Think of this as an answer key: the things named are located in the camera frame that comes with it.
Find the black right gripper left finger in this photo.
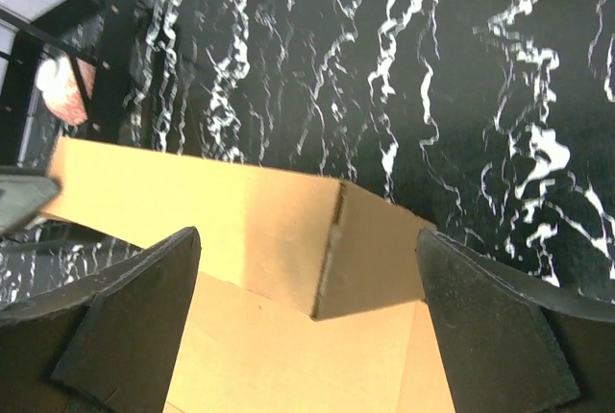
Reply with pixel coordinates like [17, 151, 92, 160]
[1, 227, 200, 412]

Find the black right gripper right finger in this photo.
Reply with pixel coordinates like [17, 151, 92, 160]
[416, 230, 614, 412]

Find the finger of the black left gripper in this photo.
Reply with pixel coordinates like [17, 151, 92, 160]
[1, 166, 61, 231]

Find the brown cardboard box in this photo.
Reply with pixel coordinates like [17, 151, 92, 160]
[43, 137, 454, 412]

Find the red patterned bowl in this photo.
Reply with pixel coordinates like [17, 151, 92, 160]
[35, 56, 87, 126]

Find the black wire dish rack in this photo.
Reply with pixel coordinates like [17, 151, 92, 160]
[1, 0, 152, 168]

